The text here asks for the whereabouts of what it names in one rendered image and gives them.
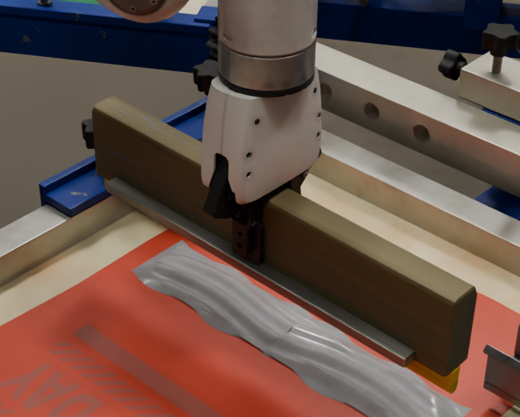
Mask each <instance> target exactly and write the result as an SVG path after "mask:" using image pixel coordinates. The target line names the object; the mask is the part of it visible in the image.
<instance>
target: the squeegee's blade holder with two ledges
mask: <svg viewBox="0 0 520 417"><path fill-rule="evenodd" d="M106 186H107V191H108V192H109V193H110V194H112V195H114V196H116V197H117V198H119V199H121V200H122V201H124V202H125V203H127V204H129V205H131V206H133V207H134V208H135V209H137V210H139V211H141V212H142V213H144V214H146V215H147V216H149V217H150V218H153V219H154V220H156V221H158V222H159V223H161V224H163V225H164V226H166V227H168V228H169V229H171V230H172V231H174V232H176V233H178V234H180V235H181V236H182V237H184V238H186V239H188V240H189V241H191V242H193V243H194V244H196V245H197V246H199V247H201V248H203V249H205V250H206V251H207V252H210V253H211V254H213V255H215V256H216V257H218V258H219V259H221V260H223V261H225V262H227V263H228V264H230V265H231V266H233V267H235V268H236V269H238V270H240V271H241V272H243V273H244V274H246V275H248V276H250V277H252V278H253V279H254V280H257V281H258V282H260V283H262V284H263V285H265V286H266V287H268V288H270V289H271V290H274V291H275V292H277V293H278V294H279V295H282V296H283V297H285V298H287V299H288V300H290V301H291V302H293V303H295V304H297V305H299V306H301V307H302V308H303V309H305V310H307V311H309V312H310V313H312V314H313V315H315V316H317V317H318V318H320V319H322V320H324V321H325V322H326V323H328V324H330V325H332V326H334V327H335V328H337V329H339V330H340V331H342V332H344V333H346V334H348V335H349V336H350V337H352V338H354V339H356V340H357V341H359V342H361V343H362V344H364V345H365V346H367V347H369V348H371V349H373V350H374V351H375V352H377V353H379V354H381V355H382V356H384V357H386V358H387V359H389V360H391V361H392V362H395V363H396V364H397V365H399V366H400V367H406V366H408V365H409V364H410V363H411V362H413V361H414V354H415V351H414V350H412V349H411V348H409V347H407V346H406V345H404V344H402V343H400V342H398V341H397V340H396V339H394V338H392V337H390V336H388V335H387V334H385V333H383V332H382V331H380V330H378V329H376V328H375V327H373V326H372V325H370V324H367V323H366V322H364V321H363V320H361V319H359V318H357V317H356V316H354V315H352V314H351V313H349V312H347V311H346V310H344V309H341V308H340V307H339V306H337V305H336V304H333V303H331V302H330V301H328V300H327V299H325V298H323V297H321V296H320V295H318V294H316V293H315V292H313V291H311V290H309V289H307V288H306V287H305V286H303V285H301V284H299V283H297V282H296V281H294V280H292V279H291V278H289V277H287V276H285V275H283V274H282V273H281V272H279V271H277V270H275V269H273V268H271V267H270V266H268V265H267V264H265V263H262V264H260V265H259V266H257V265H255V264H253V263H252V262H250V261H248V260H247V259H245V258H243V257H241V256H240V255H238V254H237V253H235V252H234V251H233V249H232V244H231V243H229V242H226V241H225V240H224V239H222V238H221V237H218V236H216V235H215V234H213V233H212V232H210V231H208V230H206V229H205V228H202V227H201V226H200V225H198V224H196V223H194V222H192V221H191V220H189V219H188V218H186V217H184V216H182V215H181V214H179V213H177V212H176V211H174V210H172V209H171V208H168V207H167V206H165V205H164V204H162V203H160V202H158V201H156V200H155V199H153V198H152V197H150V196H148V195H146V194H144V193H143V192H141V191H140V190H138V189H136V188H134V187H132V186H131V185H129V184H127V183H126V182H124V181H122V180H120V179H119V178H117V177H115V178H113V179H111V180H110V181H108V182H107V183H106Z"/></svg>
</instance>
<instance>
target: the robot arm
mask: <svg viewBox="0 0 520 417"><path fill-rule="evenodd" d="M96 1H97V2H99V3H100V4H101V5H103V6H104V7H106V8H107V9H108V10H110V11H111V12H113V13H115V14H117V15H119V16H120V17H123V18H125V19H128V20H131V21H134V22H143V23H153V22H161V21H163V20H166V19H167V18H170V17H172V16H174V15H175V14H177V13H178V12H179V11H180V10H181V9H182V8H183V7H184V6H185V5H186V4H187V3H188V2H189V1H190V0H96ZM317 10H318V0H218V74H219V76H217V77H216V78H214V79H213V80H212V81H211V85H210V88H209V94H208V98H207V103H206V108H205V119H204V126H203V136H202V152H201V178H202V183H203V185H205V186H207V187H210V189H209V193H208V196H207V199H206V200H205V205H204V207H203V211H204V213H206V214H208V215H209V216H211V217H212V218H223V219H227V218H231V219H232V249H233V251H234V252H235V253H237V254H238V255H240V256H241V257H243V258H245V259H247V260H248V261H250V262H252V263H253V264H255V265H257V266H259V265H260V264H262V263H263V258H264V245H263V244H264V226H263V225H262V224H261V223H259V218H260V209H261V201H262V196H264V195H265V194H268V193H270V192H271V191H273V190H274V189H276V188H278V187H279V186H281V185H284V186H286V187H287V188H289V189H291V190H293V191H295V192H297V193H298V194H301V185H302V183H303V182H304V180H305V178H306V177H307V176H308V171H309V169H310V168H311V167H312V166H313V165H314V163H315V162H316V161H317V159H318V158H319V157H320V154H321V148H320V141H321V96H320V81H319V75H318V70H317V66H316V63H315V49H316V35H317ZM240 204H247V210H245V209H243V208H241V207H240Z"/></svg>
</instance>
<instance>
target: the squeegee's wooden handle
mask: <svg viewBox="0 0 520 417"><path fill-rule="evenodd" d="M92 120H93V131H94V152H95V163H96V172H97V174H98V175H101V176H102V177H104V178H105V179H107V180H111V179H113V178H115V177H117V178H119V179H120V180H122V181H124V182H126V183H127V184H129V185H131V186H132V187H134V188H136V189H138V190H140V191H141V192H143V193H144V194H146V195H148V196H150V197H152V198H153V199H155V200H156V201H158V202H160V203H162V204H164V205H165V206H167V207H168V208H170V209H172V210H174V211H176V212H177V213H179V214H181V215H182V216H184V217H186V218H188V219H189V220H191V221H192V222H194V223H196V224H198V225H200V226H201V227H202V228H205V229H206V230H208V231H210V232H212V233H213V234H215V235H216V236H218V237H221V238H222V239H224V240H225V241H226V242H229V243H231V244H232V219H231V218H227V219H223V218H212V217H211V216H209V215H208V214H206V213H204V211H203V207H204V205H205V200H206V199H207V196H208V193H209V189H210V187H207V186H205V185H203V183H202V178H201V152H202V142H201V141H198V140H196V139H194V138H193V137H190V136H188V135H187V134H185V133H184V132H181V131H179V130H177V129H175V128H174V127H172V126H170V125H168V124H166V123H164V122H162V121H160V120H158V119H157V118H155V117H153V116H151V115H149V114H147V113H145V112H143V111H142V110H140V109H138V108H135V107H133V106H132V105H130V104H128V103H126V102H124V101H123V100H121V99H119V98H116V97H113V96H112V97H110V98H106V99H105V100H103V101H101V102H99V103H96V104H95V106H94V108H93V111H92ZM259 223H261V224H262V225H263V226H264V244H263V245H264V258H263V263H265V264H267V265H268V266H270V267H271V268H273V269H275V270H277V271H279V272H281V273H282V274H283V275H285V276H287V277H289V278H291V279H292V280H294V281H296V282H297V283H299V284H301V285H303V286H305V287H306V288H307V289H309V290H311V291H313V292H315V293H316V294H318V295H320V296H321V297H323V298H325V299H327V300H328V301H330V302H331V303H333V304H336V305H337V306H339V307H340V308H341V309H344V310H346V311H347V312H349V313H351V314H352V315H354V316H356V317H357V318H359V319H361V320H363V321H364V322H366V323H367V324H370V325H372V326H373V327H375V328H376V329H378V330H380V331H382V332H383V333H385V334H387V335H388V336H390V337H392V338H394V339H396V340H397V341H398V342H400V343H402V344H404V345H406V346H407V347H409V348H411V349H412V350H414V351H415V354H414V360H415V361H417V362H419V363H420V364H422V365H423V366H425V367H427V368H429V369H431V370H432V371H434V372H435V373H437V374H439V375H440V376H443V377H445V376H448V375H449V374H450V373H451V372H453V371H454V369H456V368H457V367H458V366H459V365H460V364H461V363H463V362H464V361H465V360H466V359H467V358H468V353H469V343H470V337H471V332H472V326H473V321H474V311H475V305H476V300H477V291H476V288H475V286H473V285H471V284H469V283H468V282H466V281H464V280H461V279H460V278H458V277H456V276H454V275H452V274H451V273H449V272H447V271H444V270H442V269H441V268H439V267H438V266H435V265H433V264H431V263H430V262H428V261H425V260H424V259H422V258H420V257H419V256H416V255H414V254H412V253H410V252H409V251H407V250H405V249H403V248H401V247H399V246H397V245H395V244H394V243H392V242H390V241H388V240H386V239H384V238H382V237H380V236H379V235H377V234H375V233H373V232H370V231H369V230H367V229H365V228H363V227H361V226H359V225H358V224H356V223H353V222H351V221H350V220H348V219H347V218H344V217H342V216H340V215H338V214H337V213H335V212H333V211H331V210H329V209H327V208H325V207H323V206H321V205H320V204H318V203H316V202H314V201H312V200H310V199H308V198H306V197H305V196H303V195H301V194H298V193H297V192H295V191H293V190H291V189H289V188H287V187H286V186H284V185H281V186H279V187H278V188H276V189H274V190H273V191H271V192H270V193H268V194H265V195H264V196H262V201H261V209H260V218H259Z"/></svg>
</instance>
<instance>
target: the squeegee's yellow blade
mask: <svg viewBox="0 0 520 417"><path fill-rule="evenodd" d="M412 363H414V364H415V365H417V366H419V367H420V368H422V369H423V370H425V371H428V372H429V373H430V374H432V375H433V376H436V377H437V378H439V379H441V380H442V381H444V382H446V383H447V384H449V385H451V386H452V385H453V384H454V383H455V382H456V381H458V379H459V374H460V366H458V367H457V368H456V369H454V371H453V372H451V373H450V374H449V375H448V376H445V377H443V376H440V375H439V374H437V373H435V372H434V371H432V370H431V369H429V368H427V367H425V366H423V365H422V364H420V363H419V362H417V361H415V360H414V361H413V362H412Z"/></svg>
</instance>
